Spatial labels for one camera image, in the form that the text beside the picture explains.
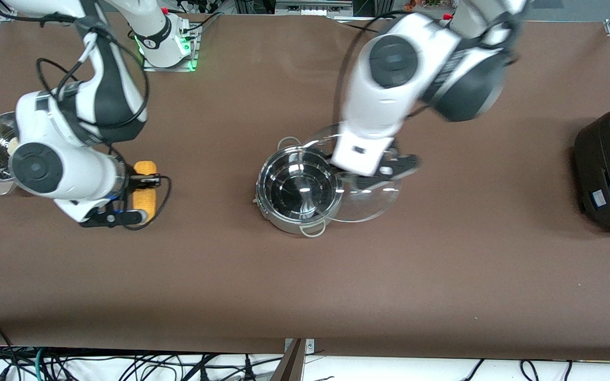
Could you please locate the glass pot lid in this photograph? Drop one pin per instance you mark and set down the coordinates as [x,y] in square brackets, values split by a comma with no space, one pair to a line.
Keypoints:
[368,206]

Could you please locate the steel cooking pot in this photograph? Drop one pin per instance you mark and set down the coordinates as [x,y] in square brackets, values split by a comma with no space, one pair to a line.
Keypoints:
[294,193]

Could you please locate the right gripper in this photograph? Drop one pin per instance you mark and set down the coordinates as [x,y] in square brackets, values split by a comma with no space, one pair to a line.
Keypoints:
[134,182]

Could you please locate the aluminium arm base plate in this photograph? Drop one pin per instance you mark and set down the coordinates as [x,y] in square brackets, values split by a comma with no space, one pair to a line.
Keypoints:
[195,53]

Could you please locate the grey metal box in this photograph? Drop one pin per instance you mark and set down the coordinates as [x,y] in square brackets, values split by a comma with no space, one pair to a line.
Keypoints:
[310,8]

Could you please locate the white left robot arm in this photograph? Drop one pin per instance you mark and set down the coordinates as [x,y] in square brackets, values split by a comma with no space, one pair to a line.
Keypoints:
[389,100]

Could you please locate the brown table leg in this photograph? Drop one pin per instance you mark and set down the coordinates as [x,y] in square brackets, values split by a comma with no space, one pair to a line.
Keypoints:
[290,368]

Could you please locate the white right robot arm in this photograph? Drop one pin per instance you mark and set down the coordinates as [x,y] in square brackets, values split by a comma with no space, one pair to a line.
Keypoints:
[51,132]

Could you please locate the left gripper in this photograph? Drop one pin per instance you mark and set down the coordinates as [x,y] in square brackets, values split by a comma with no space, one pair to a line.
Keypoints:
[394,159]

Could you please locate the white steamed bun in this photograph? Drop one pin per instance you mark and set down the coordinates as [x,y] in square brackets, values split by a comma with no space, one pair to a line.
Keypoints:
[12,144]

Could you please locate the yellow corn cob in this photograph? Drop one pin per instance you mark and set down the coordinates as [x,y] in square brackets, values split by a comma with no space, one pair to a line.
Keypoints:
[145,203]

